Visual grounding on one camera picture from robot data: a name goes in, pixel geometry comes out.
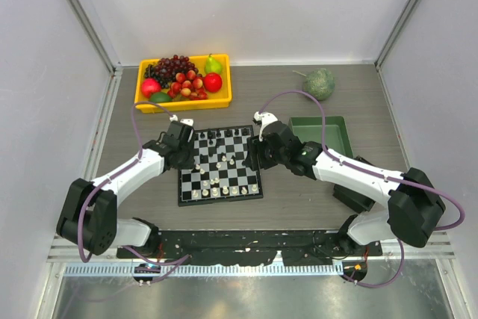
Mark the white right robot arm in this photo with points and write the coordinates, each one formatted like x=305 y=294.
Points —
x=411 y=208

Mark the red apple right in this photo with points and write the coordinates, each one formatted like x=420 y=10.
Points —
x=212 y=82

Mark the red cherry cluster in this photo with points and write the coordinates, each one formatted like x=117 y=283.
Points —
x=188 y=85

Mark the red apple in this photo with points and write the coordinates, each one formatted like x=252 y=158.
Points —
x=212 y=82
x=149 y=87

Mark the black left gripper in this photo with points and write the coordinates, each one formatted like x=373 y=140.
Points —
x=189 y=163

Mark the green pear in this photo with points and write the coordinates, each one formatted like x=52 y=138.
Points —
x=212 y=65

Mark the green lime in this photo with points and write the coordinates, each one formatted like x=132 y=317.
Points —
x=160 y=97

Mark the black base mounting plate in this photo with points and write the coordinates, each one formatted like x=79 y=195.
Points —
x=251 y=248

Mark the dark red grape bunch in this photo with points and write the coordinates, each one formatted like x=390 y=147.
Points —
x=164 y=71

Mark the yellow plastic fruit bin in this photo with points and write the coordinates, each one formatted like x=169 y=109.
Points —
x=220 y=99

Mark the green round melon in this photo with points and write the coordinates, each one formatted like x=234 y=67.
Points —
x=319 y=83

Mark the black white chessboard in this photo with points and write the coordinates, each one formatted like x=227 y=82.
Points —
x=219 y=173

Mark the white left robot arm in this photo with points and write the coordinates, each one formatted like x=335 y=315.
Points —
x=89 y=217

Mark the green plastic tray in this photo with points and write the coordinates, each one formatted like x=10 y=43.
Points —
x=311 y=128

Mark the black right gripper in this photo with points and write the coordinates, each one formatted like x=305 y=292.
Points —
x=255 y=149

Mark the red apple left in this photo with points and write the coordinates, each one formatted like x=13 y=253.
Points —
x=149 y=87

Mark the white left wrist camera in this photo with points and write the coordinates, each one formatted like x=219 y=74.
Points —
x=185 y=121

